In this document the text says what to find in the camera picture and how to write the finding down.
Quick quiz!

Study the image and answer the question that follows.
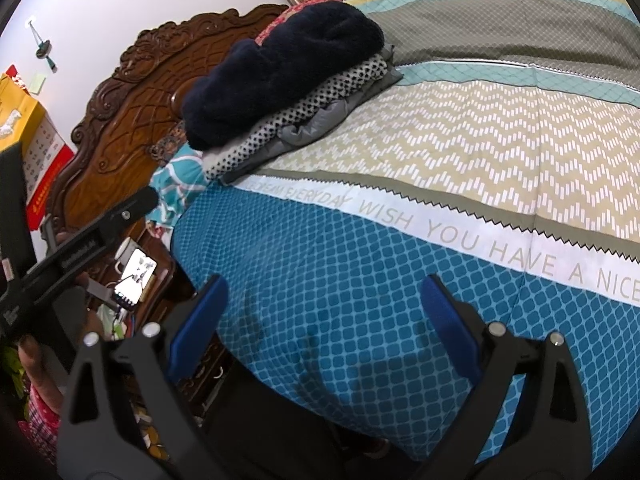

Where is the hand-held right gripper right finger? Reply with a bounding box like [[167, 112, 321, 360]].
[[415, 275, 593, 480]]

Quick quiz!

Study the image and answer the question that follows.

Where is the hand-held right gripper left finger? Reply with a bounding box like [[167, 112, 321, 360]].
[[56, 275, 230, 480]]

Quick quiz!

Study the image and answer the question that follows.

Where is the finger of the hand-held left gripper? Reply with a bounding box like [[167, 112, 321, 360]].
[[100, 186, 161, 235]]

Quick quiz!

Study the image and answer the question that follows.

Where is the dark navy fleece sweater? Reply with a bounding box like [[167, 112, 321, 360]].
[[181, 1, 386, 151]]

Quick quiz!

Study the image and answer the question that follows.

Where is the person's left forearm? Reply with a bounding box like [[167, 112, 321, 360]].
[[20, 385, 63, 466]]

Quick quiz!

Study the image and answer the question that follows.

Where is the person's left hand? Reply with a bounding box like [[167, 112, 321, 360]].
[[17, 334, 52, 397]]

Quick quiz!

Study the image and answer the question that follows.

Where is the teal white patterned pillow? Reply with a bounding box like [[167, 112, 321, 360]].
[[147, 142, 211, 228]]

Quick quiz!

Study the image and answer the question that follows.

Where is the wooden nightstand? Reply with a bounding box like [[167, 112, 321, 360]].
[[90, 225, 236, 411]]

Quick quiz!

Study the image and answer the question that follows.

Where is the smartphone with lit screen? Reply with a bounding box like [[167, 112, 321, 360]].
[[112, 247, 158, 308]]

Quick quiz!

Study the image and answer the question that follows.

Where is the patterned blue beige bedspread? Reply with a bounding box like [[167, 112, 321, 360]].
[[170, 0, 640, 466]]

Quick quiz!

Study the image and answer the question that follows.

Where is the grey folded garment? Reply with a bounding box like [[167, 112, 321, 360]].
[[220, 45, 403, 186]]

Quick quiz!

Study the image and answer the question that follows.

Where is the carved wooden bed frame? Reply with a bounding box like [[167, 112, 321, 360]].
[[47, 7, 291, 411]]

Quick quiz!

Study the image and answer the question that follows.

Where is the red yellow wall calendar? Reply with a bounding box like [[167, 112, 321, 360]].
[[0, 72, 76, 231]]

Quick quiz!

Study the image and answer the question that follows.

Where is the hanging wall ornament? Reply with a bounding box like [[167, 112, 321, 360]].
[[25, 19, 57, 68]]

